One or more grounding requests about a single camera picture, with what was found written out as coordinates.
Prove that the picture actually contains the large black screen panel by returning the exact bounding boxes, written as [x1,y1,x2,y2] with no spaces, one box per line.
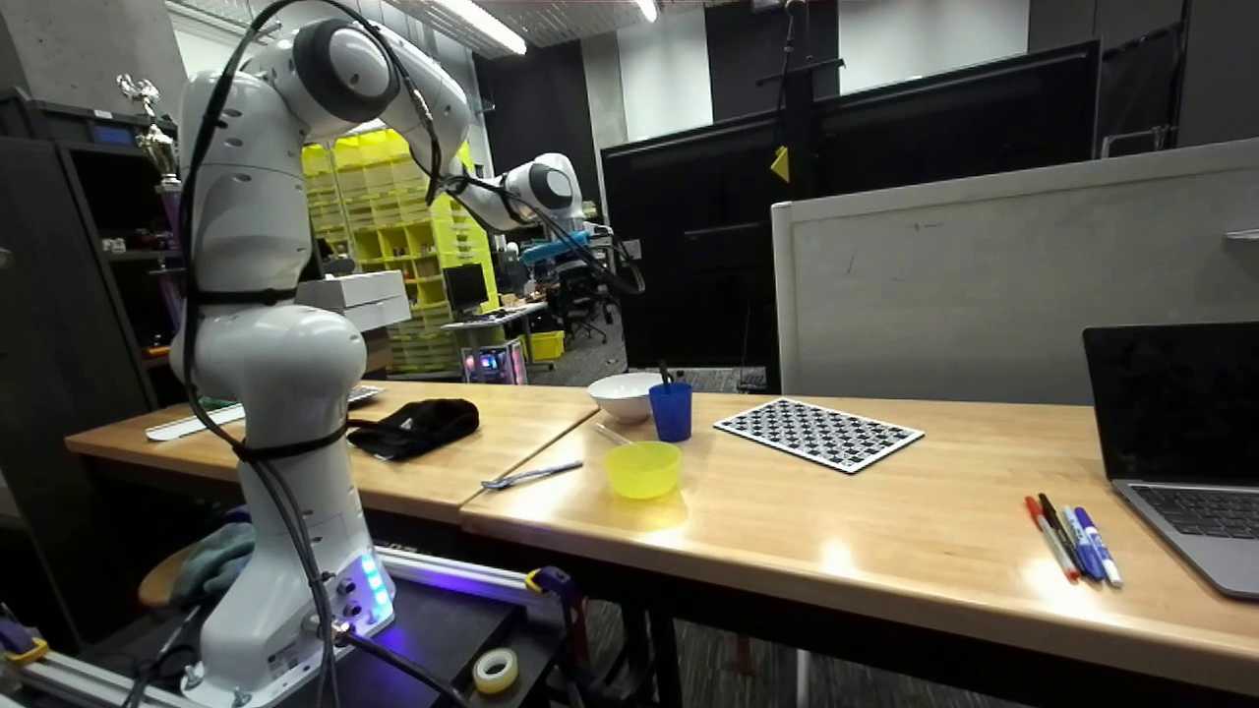
[599,36,1103,391]

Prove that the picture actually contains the black pen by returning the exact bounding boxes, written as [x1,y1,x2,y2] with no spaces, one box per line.
[1033,488,1095,580]

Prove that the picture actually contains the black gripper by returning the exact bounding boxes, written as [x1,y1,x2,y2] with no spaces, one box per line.
[577,229,654,297]

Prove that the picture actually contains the blue pen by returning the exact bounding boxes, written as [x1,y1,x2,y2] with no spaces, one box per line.
[1069,504,1129,588]
[1054,504,1115,588]

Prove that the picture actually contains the white box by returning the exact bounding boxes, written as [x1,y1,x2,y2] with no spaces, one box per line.
[291,268,418,338]

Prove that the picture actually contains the dark shelving unit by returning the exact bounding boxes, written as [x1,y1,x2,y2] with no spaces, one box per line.
[0,89,194,644]

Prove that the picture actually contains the white bowl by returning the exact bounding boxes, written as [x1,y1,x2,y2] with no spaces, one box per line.
[585,369,664,423]

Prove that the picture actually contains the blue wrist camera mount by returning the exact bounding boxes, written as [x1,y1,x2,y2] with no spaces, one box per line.
[521,233,593,270]

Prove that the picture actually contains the small checkered calibration board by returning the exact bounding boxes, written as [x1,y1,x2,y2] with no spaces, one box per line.
[712,397,929,475]

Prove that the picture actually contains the red pen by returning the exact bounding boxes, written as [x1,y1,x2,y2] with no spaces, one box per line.
[1022,492,1083,587]

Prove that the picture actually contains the white partition board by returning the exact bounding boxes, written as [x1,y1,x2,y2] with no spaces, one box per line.
[769,133,1259,406]

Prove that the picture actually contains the blue plastic cup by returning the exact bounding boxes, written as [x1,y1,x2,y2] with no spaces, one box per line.
[644,378,695,443]

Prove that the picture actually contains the aluminium rail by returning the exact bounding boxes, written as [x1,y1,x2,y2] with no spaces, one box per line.
[0,612,220,708]
[371,541,543,596]

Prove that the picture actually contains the teal cloth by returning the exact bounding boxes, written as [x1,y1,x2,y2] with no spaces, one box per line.
[132,519,264,612]

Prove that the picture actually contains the tape roll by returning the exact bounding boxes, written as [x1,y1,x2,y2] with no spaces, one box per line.
[470,644,525,698]

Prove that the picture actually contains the yellow clamp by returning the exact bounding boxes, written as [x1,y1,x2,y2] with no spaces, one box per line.
[525,563,576,596]

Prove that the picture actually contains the yellow plastic bowl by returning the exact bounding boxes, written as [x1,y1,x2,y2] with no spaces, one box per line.
[601,435,690,504]

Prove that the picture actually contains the yellow storage bins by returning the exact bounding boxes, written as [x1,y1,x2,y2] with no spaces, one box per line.
[299,123,502,378]

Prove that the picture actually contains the grey laptop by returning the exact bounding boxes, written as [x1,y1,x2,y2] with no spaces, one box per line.
[1083,318,1259,604]

